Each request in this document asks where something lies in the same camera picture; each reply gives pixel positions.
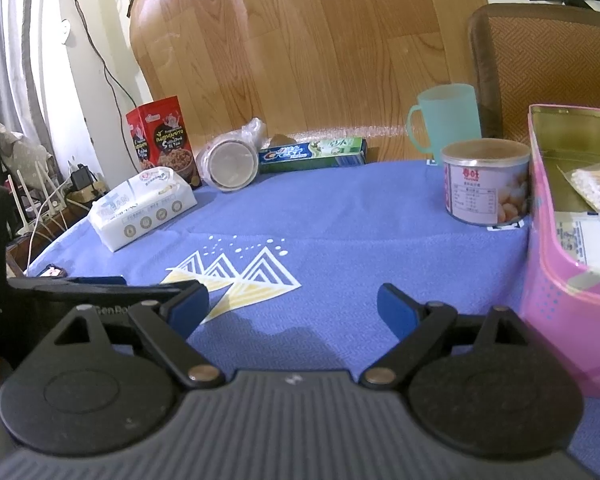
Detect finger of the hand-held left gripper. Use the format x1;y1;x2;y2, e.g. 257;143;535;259
34;275;127;287
9;279;201;306

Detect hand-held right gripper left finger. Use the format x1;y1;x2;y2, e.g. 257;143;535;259
52;280;226;389

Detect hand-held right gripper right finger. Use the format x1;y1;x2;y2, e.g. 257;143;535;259
359;283;532;391

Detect pink tin box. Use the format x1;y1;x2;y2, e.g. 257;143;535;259
519;103;600;402

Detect white blue packet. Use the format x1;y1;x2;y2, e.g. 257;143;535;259
553;211;600;277

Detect white router with antennas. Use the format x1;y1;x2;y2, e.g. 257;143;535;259
7;160;70;242

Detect white tissue pack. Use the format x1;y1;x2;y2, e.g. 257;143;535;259
88;165;199;254

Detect black power adapter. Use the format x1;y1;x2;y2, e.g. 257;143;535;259
71;164;97;192

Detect blue tablecloth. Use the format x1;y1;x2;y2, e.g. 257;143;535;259
24;157;600;480

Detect plastic-wrapped paper cups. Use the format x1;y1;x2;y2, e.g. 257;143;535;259
195;117;269;194

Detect food can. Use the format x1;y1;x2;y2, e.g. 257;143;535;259
439;138;533;227

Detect red snack box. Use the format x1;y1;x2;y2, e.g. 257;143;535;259
125;95;203;191

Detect toothpaste box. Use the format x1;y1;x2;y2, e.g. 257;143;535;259
257;136;369;175

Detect green plastic cup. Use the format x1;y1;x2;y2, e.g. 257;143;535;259
406;83;483;166

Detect grey curtain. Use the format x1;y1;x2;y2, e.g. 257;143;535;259
0;0;61;171

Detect wooden board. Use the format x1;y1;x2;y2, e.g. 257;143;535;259
128;0;492;167

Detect black cable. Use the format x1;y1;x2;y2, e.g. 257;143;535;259
54;0;142;110

